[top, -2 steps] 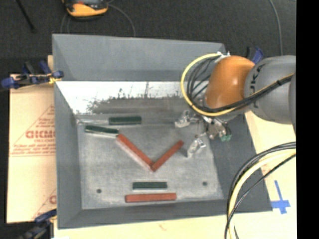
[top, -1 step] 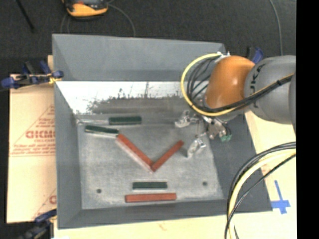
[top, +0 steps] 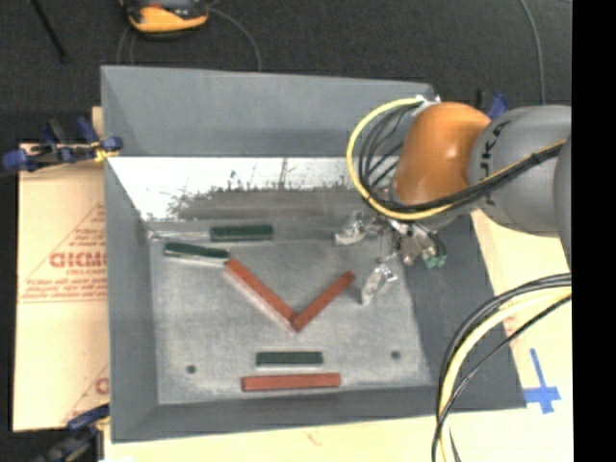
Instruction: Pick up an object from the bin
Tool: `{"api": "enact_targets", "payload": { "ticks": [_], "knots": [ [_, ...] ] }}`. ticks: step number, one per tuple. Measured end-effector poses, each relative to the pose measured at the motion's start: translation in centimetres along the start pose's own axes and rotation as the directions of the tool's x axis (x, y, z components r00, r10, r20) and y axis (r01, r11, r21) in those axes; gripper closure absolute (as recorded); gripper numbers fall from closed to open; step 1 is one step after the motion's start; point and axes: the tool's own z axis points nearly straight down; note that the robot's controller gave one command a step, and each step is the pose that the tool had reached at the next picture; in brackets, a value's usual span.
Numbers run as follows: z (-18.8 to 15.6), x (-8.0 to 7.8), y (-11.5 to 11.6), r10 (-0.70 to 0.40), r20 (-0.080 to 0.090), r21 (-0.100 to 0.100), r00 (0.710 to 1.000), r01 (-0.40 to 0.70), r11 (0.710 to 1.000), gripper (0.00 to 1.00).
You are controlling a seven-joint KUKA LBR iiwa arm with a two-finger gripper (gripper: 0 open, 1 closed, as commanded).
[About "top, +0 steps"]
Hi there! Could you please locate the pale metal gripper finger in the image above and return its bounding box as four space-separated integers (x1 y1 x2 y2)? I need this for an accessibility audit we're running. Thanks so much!
360 263 399 307
333 211 375 246

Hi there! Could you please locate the red-brown flat block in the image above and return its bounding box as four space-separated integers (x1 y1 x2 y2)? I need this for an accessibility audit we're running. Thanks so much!
290 270 357 333
223 258 298 332
241 372 343 394

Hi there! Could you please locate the grey metal bin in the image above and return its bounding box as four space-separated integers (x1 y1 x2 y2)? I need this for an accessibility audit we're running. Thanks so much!
99 64 526 442

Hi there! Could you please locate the dark green flat block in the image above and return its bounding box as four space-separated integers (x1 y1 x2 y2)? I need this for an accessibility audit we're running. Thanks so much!
163 241 231 262
209 223 275 243
255 350 324 368

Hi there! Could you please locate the brown cardboard board red print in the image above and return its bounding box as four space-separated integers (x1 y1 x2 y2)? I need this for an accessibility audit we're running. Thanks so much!
12 106 113 433

